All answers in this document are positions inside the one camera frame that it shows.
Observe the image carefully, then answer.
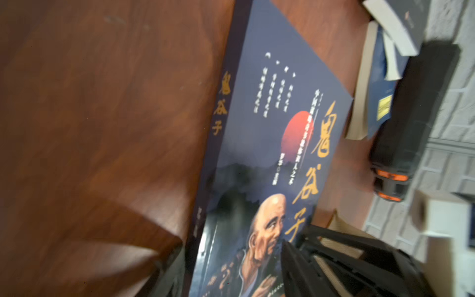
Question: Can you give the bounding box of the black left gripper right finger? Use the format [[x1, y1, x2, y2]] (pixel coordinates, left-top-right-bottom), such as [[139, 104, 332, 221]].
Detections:
[[281, 241, 336, 297]]

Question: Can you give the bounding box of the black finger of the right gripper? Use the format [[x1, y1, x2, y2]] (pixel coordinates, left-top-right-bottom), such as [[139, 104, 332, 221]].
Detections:
[[303, 225, 408, 267], [312, 252, 427, 297]]

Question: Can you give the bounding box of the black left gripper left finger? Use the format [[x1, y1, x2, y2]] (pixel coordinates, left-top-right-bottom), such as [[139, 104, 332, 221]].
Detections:
[[136, 243, 185, 297]]

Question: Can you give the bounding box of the dark portrait book gold title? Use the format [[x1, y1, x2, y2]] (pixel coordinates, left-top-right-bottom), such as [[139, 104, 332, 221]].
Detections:
[[183, 1, 353, 297]]

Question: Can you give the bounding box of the black plastic tool case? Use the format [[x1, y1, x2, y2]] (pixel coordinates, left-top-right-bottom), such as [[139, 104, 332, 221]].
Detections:
[[369, 40, 461, 202]]

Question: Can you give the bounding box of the black cover book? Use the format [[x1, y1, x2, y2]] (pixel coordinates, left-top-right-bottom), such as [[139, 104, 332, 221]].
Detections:
[[362, 0, 431, 56]]

